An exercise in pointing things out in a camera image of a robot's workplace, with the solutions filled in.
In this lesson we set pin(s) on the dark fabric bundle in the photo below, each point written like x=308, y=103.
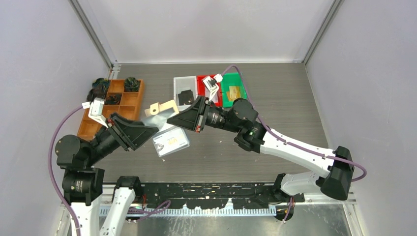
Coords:
x=96, y=93
x=113, y=99
x=131, y=84
x=101, y=84

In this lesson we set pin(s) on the green plastic bin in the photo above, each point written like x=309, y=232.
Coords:
x=231, y=79

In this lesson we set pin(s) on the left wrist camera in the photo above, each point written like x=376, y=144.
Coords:
x=95, y=111

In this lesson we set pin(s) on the red plastic bin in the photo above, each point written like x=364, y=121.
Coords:
x=202, y=90

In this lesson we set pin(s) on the orange wooden compartment tray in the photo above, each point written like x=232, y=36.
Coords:
x=128, y=108

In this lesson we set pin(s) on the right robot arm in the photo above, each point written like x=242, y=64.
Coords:
x=329, y=171

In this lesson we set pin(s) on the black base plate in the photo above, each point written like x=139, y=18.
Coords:
x=214, y=199

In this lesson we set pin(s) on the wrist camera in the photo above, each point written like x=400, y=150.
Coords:
x=212, y=84
x=95, y=111

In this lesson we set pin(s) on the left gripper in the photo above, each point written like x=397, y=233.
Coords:
x=130, y=132

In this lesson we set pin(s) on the white plastic bin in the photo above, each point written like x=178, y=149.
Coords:
x=184, y=83

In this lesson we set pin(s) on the beige card holder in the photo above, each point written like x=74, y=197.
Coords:
x=157, y=108

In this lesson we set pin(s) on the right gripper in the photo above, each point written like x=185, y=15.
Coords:
x=194, y=117

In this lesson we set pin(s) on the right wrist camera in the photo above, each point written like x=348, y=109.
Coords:
x=212, y=84

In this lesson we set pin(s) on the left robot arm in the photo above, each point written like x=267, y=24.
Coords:
x=82, y=183

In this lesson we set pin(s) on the gold card in green bin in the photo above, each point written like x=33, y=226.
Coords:
x=233, y=93

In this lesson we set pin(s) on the clear card sleeve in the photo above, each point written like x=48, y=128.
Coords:
x=169, y=138

